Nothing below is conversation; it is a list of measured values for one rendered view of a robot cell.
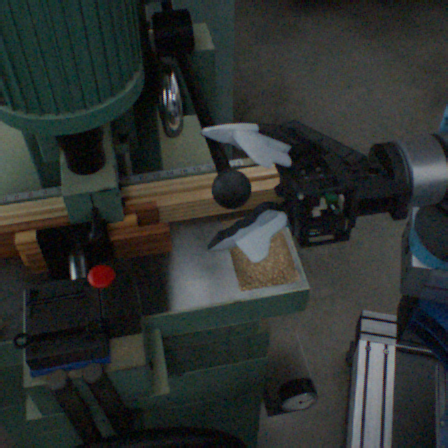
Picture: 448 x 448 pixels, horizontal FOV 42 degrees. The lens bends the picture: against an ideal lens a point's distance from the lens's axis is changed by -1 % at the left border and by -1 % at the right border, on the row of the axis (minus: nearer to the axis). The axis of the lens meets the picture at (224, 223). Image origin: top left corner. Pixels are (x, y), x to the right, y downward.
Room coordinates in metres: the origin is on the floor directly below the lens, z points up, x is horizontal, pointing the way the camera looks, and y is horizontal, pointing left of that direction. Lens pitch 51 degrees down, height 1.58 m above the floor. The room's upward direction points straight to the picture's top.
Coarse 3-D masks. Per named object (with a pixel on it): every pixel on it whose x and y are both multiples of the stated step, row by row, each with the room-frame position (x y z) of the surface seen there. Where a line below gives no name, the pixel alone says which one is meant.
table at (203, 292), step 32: (192, 224) 0.55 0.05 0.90; (160, 256) 0.49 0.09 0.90; (192, 256) 0.49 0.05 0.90; (224, 256) 0.49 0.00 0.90; (0, 288) 0.44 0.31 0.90; (160, 288) 0.44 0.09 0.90; (192, 288) 0.44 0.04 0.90; (224, 288) 0.44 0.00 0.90; (288, 288) 0.44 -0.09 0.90; (160, 320) 0.39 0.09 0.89; (192, 320) 0.40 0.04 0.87; (224, 320) 0.41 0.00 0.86; (0, 352) 0.35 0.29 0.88; (160, 352) 0.36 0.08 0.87; (160, 384) 0.31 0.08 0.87; (32, 416) 0.27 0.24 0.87; (64, 416) 0.27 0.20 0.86
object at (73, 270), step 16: (80, 224) 0.47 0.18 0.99; (48, 240) 0.45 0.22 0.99; (64, 240) 0.46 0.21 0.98; (80, 240) 0.46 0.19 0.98; (48, 256) 0.45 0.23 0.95; (64, 256) 0.46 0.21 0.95; (80, 256) 0.45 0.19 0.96; (96, 256) 0.46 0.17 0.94; (112, 256) 0.47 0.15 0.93; (64, 272) 0.45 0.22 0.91; (80, 272) 0.42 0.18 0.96
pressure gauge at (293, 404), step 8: (288, 384) 0.39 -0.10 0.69; (296, 384) 0.39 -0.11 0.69; (304, 384) 0.39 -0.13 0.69; (312, 384) 0.39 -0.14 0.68; (280, 392) 0.38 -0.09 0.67; (288, 392) 0.38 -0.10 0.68; (296, 392) 0.38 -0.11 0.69; (304, 392) 0.38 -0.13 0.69; (312, 392) 0.38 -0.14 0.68; (288, 400) 0.37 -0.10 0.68; (296, 400) 0.37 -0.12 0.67; (304, 400) 0.37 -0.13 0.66; (312, 400) 0.38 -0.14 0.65; (288, 408) 0.37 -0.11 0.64; (296, 408) 0.37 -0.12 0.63
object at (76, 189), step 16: (112, 144) 0.59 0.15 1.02; (64, 160) 0.55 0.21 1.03; (112, 160) 0.55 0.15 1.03; (64, 176) 0.52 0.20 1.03; (80, 176) 0.52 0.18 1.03; (96, 176) 0.52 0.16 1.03; (112, 176) 0.52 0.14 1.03; (64, 192) 0.49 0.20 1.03; (80, 192) 0.49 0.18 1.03; (96, 192) 0.50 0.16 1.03; (112, 192) 0.50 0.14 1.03; (80, 208) 0.49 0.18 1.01; (112, 208) 0.50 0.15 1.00
